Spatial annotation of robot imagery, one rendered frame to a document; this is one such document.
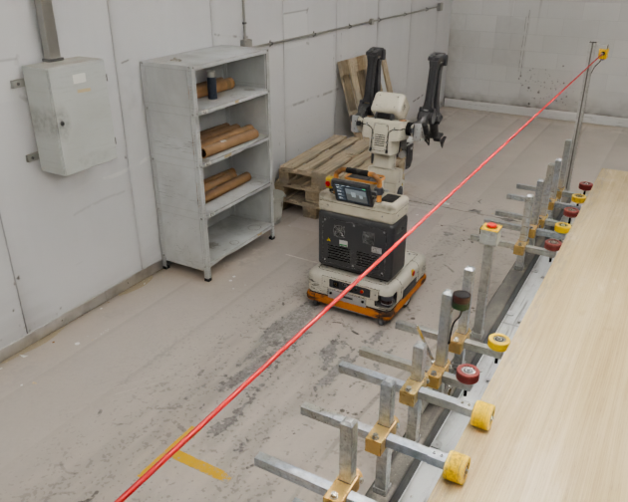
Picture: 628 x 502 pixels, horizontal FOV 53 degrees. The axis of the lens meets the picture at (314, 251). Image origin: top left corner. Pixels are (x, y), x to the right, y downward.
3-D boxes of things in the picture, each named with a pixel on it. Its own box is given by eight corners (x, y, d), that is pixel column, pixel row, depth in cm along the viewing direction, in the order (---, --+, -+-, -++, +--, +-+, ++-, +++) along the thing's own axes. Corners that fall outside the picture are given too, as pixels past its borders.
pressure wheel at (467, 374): (450, 397, 225) (454, 371, 220) (458, 385, 232) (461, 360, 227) (472, 404, 222) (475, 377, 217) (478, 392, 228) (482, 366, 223)
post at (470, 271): (452, 372, 259) (464, 267, 238) (455, 368, 262) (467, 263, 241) (461, 375, 257) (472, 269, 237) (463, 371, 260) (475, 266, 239)
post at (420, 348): (404, 459, 222) (413, 344, 201) (407, 452, 225) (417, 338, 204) (413, 462, 220) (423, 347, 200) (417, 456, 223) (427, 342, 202)
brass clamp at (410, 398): (397, 401, 204) (398, 388, 202) (413, 379, 215) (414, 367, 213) (415, 408, 201) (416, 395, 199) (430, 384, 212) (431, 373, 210)
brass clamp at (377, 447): (362, 450, 185) (363, 436, 182) (382, 422, 195) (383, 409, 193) (382, 457, 182) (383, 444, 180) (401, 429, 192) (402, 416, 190)
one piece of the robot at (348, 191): (381, 215, 393) (375, 188, 377) (330, 204, 409) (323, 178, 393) (388, 203, 399) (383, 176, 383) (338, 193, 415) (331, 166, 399)
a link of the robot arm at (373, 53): (364, 46, 420) (378, 47, 415) (372, 47, 431) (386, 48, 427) (357, 115, 434) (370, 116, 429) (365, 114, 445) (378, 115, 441)
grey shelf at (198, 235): (162, 268, 489) (139, 61, 422) (232, 227, 560) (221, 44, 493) (208, 282, 469) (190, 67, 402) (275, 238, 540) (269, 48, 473)
